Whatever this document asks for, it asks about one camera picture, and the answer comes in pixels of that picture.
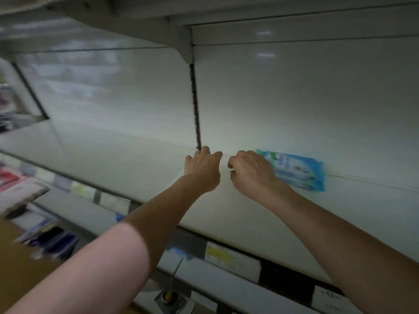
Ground person's left forearm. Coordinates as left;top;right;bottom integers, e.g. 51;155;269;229
7;183;204;314

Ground blue-green wipe packets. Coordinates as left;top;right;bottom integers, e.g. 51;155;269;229
257;149;326;192

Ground pink white flat packaged goods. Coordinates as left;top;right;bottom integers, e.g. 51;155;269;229
0;167;50;216

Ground metal store shelving unit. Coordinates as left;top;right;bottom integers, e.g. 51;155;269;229
0;0;419;314

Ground person's right forearm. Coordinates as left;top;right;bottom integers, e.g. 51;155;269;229
268;186;419;314

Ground dark plastic bags bundle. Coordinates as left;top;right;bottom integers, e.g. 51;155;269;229
16;219;79;259

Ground person's left hand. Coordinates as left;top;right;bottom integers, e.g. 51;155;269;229
183;146;223;195

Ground person's right hand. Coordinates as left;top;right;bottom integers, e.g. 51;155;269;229
228;150;282;201

